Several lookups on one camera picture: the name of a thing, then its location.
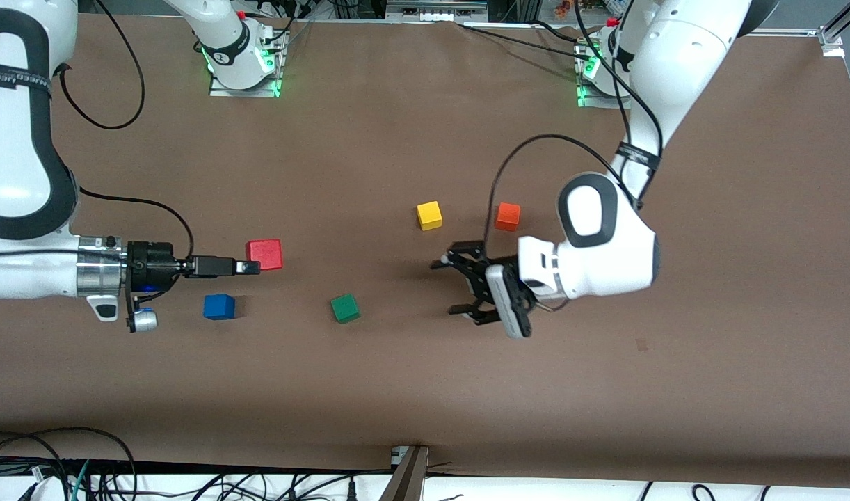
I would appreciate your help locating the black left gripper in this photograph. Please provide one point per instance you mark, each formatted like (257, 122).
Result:
(478, 280)

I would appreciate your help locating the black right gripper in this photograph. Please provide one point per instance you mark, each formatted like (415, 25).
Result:
(151, 267)

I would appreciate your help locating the red wooden block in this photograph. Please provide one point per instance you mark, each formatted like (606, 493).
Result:
(268, 252)

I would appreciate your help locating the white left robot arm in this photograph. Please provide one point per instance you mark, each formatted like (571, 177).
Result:
(606, 257)

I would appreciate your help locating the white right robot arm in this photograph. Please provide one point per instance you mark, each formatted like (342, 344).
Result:
(28, 271)

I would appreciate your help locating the blue wooden block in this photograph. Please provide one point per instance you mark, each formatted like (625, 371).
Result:
(219, 307)

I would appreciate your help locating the orange wooden block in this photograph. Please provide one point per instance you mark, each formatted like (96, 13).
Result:
(507, 217)

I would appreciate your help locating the yellow wooden block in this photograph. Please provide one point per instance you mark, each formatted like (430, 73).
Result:
(429, 216)

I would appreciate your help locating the green wooden block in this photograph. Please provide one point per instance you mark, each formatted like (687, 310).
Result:
(345, 308)

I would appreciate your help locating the table cover sheet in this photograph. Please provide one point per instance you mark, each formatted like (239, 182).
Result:
(425, 396)

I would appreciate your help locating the aluminium strut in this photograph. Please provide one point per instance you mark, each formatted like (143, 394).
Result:
(407, 480)

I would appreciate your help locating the white grey device box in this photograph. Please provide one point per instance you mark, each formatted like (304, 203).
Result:
(435, 14)

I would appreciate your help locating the small orange figurine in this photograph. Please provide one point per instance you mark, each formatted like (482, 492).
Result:
(563, 8)

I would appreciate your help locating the diagonal aluminium profile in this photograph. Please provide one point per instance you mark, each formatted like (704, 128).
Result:
(849, 17)

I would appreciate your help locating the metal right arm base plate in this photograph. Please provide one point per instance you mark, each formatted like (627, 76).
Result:
(220, 92)

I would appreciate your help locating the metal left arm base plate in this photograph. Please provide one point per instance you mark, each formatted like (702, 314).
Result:
(592, 103)

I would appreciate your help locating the aluminium frame rail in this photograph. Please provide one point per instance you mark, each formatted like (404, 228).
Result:
(794, 31)

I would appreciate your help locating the aluminium corner bracket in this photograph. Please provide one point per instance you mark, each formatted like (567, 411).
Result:
(832, 43)

